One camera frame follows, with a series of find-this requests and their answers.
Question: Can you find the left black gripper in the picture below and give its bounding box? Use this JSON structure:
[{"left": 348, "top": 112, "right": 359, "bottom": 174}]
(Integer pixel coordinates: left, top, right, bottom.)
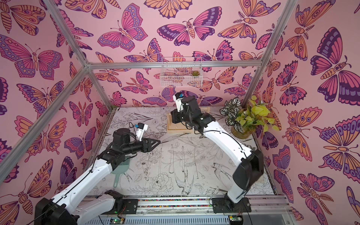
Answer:
[{"left": 122, "top": 137, "right": 160, "bottom": 156}]

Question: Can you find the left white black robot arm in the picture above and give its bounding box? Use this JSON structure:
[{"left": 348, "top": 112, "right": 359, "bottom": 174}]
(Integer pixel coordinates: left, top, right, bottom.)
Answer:
[{"left": 30, "top": 128, "right": 161, "bottom": 225}]

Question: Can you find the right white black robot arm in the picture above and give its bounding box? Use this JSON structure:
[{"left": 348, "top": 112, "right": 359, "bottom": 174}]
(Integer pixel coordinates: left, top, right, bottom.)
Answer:
[{"left": 171, "top": 92, "right": 264, "bottom": 204}]

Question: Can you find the small succulent in basket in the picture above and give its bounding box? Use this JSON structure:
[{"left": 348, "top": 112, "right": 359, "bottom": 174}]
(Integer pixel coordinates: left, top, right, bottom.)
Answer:
[{"left": 191, "top": 70, "right": 201, "bottom": 77}]

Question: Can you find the potted green leafy plant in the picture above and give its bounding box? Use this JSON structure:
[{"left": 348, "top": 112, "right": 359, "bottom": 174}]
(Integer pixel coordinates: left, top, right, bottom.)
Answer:
[{"left": 219, "top": 95, "right": 282, "bottom": 136}]

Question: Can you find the beige green gardening glove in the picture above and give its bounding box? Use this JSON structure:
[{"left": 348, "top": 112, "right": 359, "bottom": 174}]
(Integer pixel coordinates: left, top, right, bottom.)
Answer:
[{"left": 253, "top": 170, "right": 267, "bottom": 186}]

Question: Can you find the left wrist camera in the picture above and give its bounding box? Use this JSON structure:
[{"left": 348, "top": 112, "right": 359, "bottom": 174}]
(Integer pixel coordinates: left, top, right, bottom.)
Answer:
[{"left": 135, "top": 123, "right": 148, "bottom": 141}]

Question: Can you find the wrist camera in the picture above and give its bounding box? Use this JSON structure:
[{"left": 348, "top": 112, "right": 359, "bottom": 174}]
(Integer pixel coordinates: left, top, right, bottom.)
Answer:
[
  {"left": 135, "top": 123, "right": 148, "bottom": 141},
  {"left": 173, "top": 92, "right": 184, "bottom": 112}
]

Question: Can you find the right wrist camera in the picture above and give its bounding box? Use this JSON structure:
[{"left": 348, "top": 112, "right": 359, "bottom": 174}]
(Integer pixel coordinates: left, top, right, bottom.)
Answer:
[{"left": 173, "top": 92, "right": 184, "bottom": 112}]

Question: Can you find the white wire wall basket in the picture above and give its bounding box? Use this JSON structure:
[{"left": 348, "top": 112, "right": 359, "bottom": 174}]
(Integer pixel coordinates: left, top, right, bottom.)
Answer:
[{"left": 158, "top": 56, "right": 203, "bottom": 88}]

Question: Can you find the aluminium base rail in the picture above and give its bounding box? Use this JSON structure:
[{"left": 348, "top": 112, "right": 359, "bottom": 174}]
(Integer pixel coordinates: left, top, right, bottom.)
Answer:
[{"left": 53, "top": 195, "right": 296, "bottom": 225}]

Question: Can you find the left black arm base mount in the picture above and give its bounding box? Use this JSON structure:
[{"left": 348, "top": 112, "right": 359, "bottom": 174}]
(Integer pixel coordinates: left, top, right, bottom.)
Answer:
[{"left": 104, "top": 190, "right": 139, "bottom": 215}]

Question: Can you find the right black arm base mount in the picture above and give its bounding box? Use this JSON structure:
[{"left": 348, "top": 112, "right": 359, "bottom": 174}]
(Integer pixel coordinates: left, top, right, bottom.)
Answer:
[{"left": 209, "top": 196, "right": 252, "bottom": 213}]

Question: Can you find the metal cage frame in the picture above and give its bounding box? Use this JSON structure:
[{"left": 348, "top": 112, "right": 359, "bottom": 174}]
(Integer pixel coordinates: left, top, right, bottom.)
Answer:
[{"left": 1, "top": 1, "right": 297, "bottom": 181}]

